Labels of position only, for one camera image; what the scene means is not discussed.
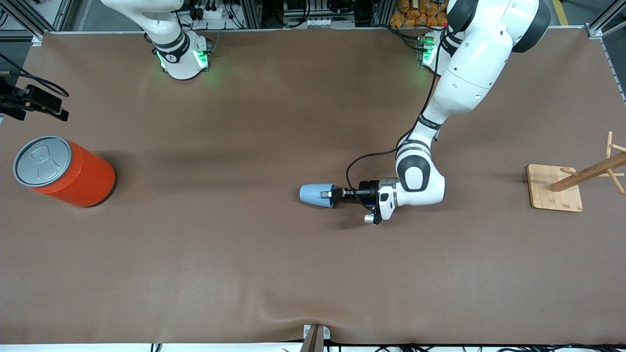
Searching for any grey metal table bracket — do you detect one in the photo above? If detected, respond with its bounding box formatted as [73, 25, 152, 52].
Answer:
[302, 323, 331, 352]

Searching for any aluminium frame profile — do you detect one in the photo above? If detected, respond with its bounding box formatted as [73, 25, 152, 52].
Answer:
[0, 0, 74, 37]
[584, 0, 626, 40]

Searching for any white power strip with plugs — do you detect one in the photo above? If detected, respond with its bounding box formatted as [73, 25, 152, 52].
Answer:
[190, 0, 245, 22]

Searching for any orange snack bags pile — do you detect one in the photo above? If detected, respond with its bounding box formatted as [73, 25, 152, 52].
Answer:
[390, 0, 449, 28]

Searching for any wooden mug tree stand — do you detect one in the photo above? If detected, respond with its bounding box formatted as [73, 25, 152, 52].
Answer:
[526, 131, 626, 213]

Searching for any brown table mat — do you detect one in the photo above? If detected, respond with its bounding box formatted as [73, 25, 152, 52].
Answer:
[0, 28, 626, 345]

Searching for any orange can with grey lid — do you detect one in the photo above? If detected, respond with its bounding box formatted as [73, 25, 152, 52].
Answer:
[13, 135, 117, 208]

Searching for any light blue plastic cup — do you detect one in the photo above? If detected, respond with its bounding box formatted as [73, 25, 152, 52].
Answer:
[299, 183, 337, 209]

